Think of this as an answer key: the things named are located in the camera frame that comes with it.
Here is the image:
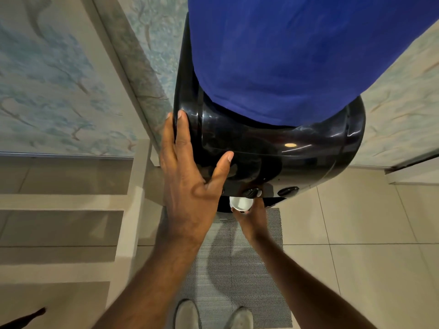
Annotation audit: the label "person's right forearm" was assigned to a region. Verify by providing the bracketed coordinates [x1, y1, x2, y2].
[246, 232, 378, 329]

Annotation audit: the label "person's grey shoe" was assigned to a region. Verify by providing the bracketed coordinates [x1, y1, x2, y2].
[223, 306, 254, 329]
[174, 299, 202, 329]

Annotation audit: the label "beige stair steps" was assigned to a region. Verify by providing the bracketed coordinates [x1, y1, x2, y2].
[0, 138, 152, 329]

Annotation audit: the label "person's left grey shoe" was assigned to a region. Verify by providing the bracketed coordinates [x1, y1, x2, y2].
[174, 299, 202, 329]

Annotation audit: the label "person's right grey shoe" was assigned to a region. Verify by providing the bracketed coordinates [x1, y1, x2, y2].
[223, 306, 254, 329]

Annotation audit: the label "grey woven floor mat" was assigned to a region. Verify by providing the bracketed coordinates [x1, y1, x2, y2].
[161, 208, 293, 329]

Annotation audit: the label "person's left forearm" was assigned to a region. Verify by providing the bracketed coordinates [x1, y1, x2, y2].
[92, 234, 206, 329]

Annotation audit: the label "person's right hand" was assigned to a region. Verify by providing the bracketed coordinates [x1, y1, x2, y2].
[231, 197, 272, 243]

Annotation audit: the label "black water dispenser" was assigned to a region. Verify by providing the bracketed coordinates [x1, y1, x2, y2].
[172, 12, 366, 213]

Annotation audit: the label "person's left hand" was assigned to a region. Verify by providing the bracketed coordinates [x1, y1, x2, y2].
[159, 110, 234, 242]

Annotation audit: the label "white paper cup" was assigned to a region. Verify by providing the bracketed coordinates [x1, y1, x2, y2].
[229, 196, 254, 215]

